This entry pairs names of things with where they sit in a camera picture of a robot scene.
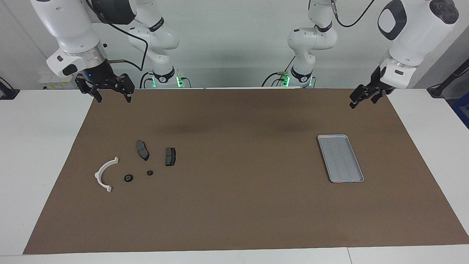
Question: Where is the silver metal tray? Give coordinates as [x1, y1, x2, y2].
[317, 135, 364, 183]

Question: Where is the white box with yellow labels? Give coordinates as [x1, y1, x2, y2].
[38, 71, 79, 90]

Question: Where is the long curved grey brake pad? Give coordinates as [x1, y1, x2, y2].
[136, 140, 149, 161]

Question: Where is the blue bin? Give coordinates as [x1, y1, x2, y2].
[451, 97, 469, 129]

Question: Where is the brown table mat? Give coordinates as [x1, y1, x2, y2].
[23, 88, 469, 254]

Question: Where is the black right base cable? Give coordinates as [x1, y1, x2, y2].
[139, 71, 156, 89]

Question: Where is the black base cable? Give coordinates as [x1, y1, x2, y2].
[139, 71, 156, 89]
[261, 55, 296, 87]

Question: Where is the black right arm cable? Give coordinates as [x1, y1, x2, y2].
[85, 0, 149, 72]

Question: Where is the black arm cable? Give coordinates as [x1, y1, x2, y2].
[85, 0, 149, 72]
[330, 0, 376, 28]

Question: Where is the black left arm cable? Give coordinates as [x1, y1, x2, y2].
[330, 0, 376, 28]

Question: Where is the white curved plastic bracket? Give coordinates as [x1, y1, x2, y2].
[95, 157, 119, 193]

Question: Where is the black left base cable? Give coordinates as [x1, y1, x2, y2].
[261, 55, 296, 87]

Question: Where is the black clamp mount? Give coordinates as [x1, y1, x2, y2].
[0, 77, 19, 100]

